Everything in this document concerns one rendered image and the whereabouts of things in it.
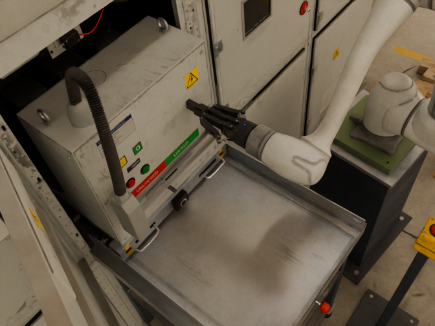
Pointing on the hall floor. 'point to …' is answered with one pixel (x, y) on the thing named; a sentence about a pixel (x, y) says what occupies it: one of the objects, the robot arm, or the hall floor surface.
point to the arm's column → (366, 200)
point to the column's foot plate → (354, 273)
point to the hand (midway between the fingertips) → (197, 108)
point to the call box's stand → (373, 312)
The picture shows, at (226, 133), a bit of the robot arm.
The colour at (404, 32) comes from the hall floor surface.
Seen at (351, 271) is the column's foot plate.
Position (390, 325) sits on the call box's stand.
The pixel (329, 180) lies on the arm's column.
